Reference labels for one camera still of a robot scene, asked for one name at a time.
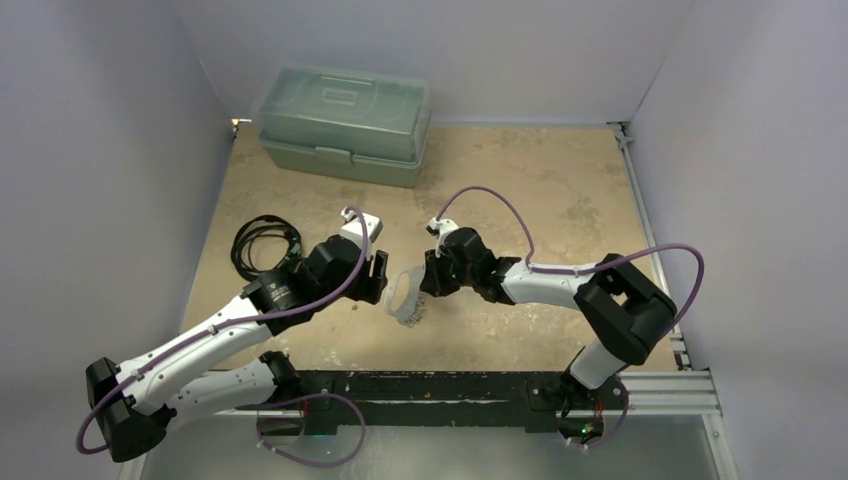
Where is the green plastic toolbox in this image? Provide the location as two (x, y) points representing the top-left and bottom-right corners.
(252, 65), (433, 188)

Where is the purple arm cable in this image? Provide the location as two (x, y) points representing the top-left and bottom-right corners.
(74, 205), (371, 470)
(433, 185), (706, 452)

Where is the coiled black cable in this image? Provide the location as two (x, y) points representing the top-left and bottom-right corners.
(230, 214), (303, 283)

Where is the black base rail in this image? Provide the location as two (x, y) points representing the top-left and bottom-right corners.
(256, 370), (629, 440)

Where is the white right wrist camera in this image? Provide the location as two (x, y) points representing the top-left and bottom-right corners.
(426, 217), (459, 241)

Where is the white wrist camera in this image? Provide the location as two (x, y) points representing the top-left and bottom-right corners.
(426, 217), (459, 241)
(339, 207), (383, 245)

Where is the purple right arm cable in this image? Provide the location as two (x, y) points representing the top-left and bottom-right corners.
(433, 185), (706, 452)

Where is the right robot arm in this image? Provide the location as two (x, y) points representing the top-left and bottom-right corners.
(420, 220), (678, 407)

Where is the aluminium frame rail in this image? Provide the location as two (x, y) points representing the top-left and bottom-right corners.
(608, 121), (723, 417)

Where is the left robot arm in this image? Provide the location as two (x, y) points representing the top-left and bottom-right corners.
(83, 235), (389, 463)

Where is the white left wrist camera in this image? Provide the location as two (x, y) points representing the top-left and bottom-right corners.
(339, 207), (383, 245)

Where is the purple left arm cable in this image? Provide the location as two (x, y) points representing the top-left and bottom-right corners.
(74, 205), (371, 470)

